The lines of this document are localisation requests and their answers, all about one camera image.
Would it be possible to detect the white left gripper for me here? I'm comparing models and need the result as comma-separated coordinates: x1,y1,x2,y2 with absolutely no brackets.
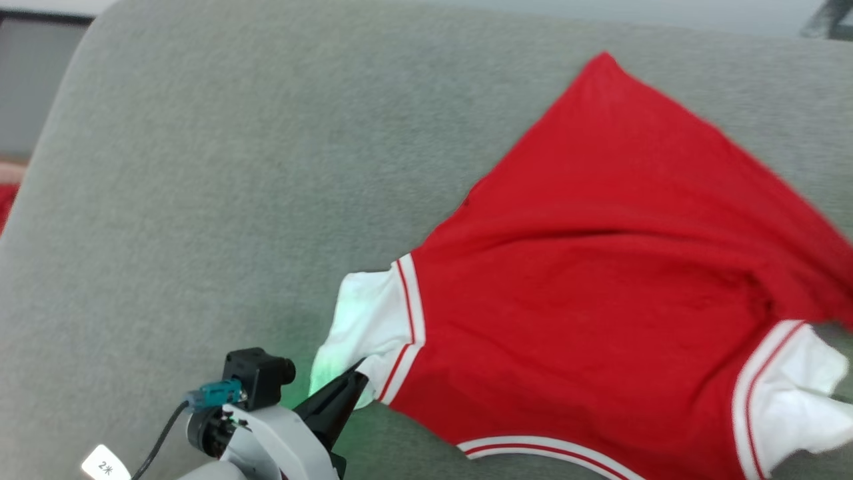
219,357,370,480

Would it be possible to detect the red garment with white trim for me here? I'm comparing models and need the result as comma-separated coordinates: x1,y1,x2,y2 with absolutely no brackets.
310,52,853,480

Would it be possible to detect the grey fabric sofa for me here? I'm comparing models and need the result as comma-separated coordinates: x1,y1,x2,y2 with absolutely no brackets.
0,0,853,480

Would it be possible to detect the red cloth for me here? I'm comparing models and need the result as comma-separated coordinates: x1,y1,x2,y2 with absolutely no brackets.
0,183,20,235

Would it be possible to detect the teal left camera connector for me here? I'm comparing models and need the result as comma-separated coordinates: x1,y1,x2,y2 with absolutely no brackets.
185,379,243,409

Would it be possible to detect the long black left arm cable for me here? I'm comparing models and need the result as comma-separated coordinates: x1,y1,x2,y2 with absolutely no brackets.
132,400,191,480

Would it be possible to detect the white cable label tag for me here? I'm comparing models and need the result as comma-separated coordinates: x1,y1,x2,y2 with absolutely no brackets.
81,445,131,480

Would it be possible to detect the grey panel with dark frame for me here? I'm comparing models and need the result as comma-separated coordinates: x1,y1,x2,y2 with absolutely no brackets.
0,9,94,162

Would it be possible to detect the dark metal frame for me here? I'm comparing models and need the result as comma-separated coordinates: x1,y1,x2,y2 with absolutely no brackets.
800,0,853,41

